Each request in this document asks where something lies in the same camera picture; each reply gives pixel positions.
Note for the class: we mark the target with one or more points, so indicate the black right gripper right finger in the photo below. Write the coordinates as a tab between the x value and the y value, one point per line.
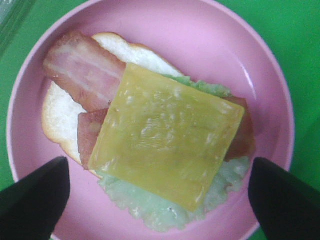
285	207

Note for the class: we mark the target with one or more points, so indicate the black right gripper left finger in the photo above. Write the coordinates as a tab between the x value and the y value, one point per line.
31	208

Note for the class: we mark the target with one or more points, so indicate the bread slice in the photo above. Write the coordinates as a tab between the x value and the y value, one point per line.
60	112

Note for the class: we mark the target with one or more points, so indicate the bacon strip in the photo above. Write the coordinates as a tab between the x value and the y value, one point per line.
90	124
87	72

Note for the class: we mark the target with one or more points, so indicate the yellow cheese slice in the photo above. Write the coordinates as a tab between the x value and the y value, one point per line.
165	137

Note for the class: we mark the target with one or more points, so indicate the green tablecloth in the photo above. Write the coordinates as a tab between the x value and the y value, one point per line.
291	29

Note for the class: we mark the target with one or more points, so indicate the pink round plate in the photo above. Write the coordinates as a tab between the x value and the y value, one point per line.
201	38

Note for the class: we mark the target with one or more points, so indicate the left clear plastic tray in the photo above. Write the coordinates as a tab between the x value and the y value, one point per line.
12	15

